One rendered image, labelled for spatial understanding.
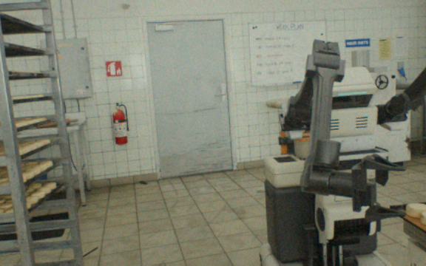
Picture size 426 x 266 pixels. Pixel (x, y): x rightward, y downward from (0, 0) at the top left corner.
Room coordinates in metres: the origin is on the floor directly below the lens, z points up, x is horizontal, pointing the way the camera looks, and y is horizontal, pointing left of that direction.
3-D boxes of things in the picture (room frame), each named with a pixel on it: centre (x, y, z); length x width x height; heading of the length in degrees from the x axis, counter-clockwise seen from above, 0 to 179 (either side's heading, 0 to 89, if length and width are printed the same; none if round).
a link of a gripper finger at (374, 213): (0.80, -0.35, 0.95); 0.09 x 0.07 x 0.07; 49
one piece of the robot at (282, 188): (1.95, -0.54, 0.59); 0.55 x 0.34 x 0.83; 94
